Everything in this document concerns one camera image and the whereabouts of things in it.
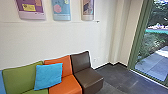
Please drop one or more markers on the orange sofa seat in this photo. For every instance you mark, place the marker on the orange sofa seat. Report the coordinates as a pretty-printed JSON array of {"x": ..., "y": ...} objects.
[{"x": 66, "y": 83}]

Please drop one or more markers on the blue square cushion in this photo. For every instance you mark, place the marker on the blue square cushion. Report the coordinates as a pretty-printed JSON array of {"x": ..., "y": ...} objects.
[{"x": 48, "y": 76}]

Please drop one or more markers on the green sofa seat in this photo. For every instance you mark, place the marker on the green sofa seat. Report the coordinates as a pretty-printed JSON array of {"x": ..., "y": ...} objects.
[{"x": 20, "y": 76}]

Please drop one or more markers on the blue sofa seat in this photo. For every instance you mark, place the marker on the blue sofa seat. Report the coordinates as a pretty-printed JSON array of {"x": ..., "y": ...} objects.
[{"x": 2, "y": 83}]

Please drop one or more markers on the white wall outlet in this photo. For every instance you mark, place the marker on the white wall outlet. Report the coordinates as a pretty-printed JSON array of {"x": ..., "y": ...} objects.
[{"x": 94, "y": 58}]

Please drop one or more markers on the pale pink wall poster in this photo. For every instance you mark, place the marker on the pale pink wall poster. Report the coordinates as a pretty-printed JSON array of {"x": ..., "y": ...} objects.
[{"x": 88, "y": 9}]

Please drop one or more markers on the green framed window wall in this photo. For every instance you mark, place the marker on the green framed window wall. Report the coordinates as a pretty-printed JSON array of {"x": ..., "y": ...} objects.
[{"x": 136, "y": 40}]

